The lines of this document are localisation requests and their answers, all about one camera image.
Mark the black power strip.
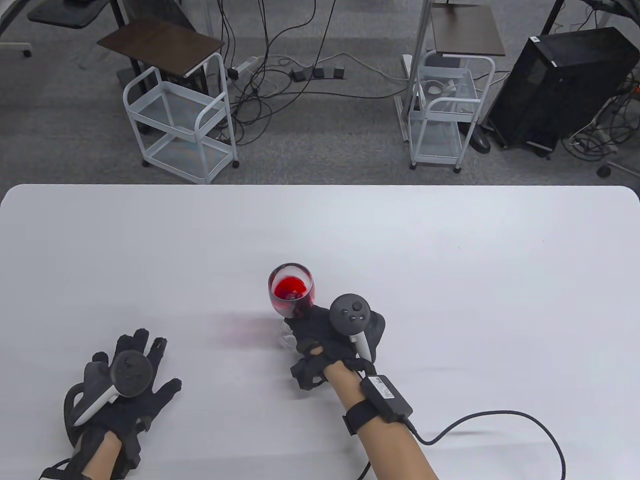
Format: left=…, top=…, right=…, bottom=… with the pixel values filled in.
left=291, top=64, right=347, bottom=82

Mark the grey chair base leg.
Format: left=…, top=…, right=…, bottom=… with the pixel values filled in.
left=597, top=162, right=640, bottom=178

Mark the black braided cable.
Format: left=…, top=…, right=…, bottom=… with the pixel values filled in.
left=357, top=410, right=568, bottom=480

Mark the dark brown side table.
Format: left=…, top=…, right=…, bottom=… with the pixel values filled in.
left=96, top=17, right=226, bottom=135
left=430, top=2, right=506, bottom=68

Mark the person's left forearm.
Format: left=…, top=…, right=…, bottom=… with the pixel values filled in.
left=80, top=432, right=123, bottom=480

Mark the white power strip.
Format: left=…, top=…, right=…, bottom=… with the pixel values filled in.
left=227, top=56, right=261, bottom=81

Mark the black desk foot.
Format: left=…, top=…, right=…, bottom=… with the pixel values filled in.
left=470, top=122, right=493, bottom=153

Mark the person's right forearm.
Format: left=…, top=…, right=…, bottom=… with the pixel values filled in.
left=322, top=360, right=441, bottom=480

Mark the tangle of black floor cables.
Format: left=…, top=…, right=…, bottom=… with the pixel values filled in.
left=215, top=0, right=416, bottom=146

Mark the white metal cart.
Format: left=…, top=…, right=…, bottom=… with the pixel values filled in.
left=402, top=50, right=496, bottom=173
left=122, top=51, right=240, bottom=185

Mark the grey controller with white handle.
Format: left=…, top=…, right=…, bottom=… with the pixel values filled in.
left=64, top=350, right=154, bottom=446
left=329, top=294, right=373, bottom=363

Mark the dark grey desk top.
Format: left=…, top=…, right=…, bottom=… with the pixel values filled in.
left=27, top=0, right=111, bottom=31

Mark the black wrist strap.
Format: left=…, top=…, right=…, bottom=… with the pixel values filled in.
left=39, top=457, right=83, bottom=480
left=342, top=400, right=381, bottom=436

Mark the grey metal pole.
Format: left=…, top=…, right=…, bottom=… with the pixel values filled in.
left=397, top=0, right=433, bottom=143

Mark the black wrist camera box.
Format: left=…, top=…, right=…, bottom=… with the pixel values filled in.
left=360, top=375, right=414, bottom=418

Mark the tangle of cables by tower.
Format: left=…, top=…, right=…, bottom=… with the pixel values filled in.
left=562, top=70, right=640, bottom=161

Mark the person's right hand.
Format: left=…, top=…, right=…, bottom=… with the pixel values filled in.
left=284, top=304, right=387, bottom=392

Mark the person's left hand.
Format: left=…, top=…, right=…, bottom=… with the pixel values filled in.
left=64, top=327, right=183, bottom=473

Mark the black computer tower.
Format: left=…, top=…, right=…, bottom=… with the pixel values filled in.
left=487, top=27, right=640, bottom=151

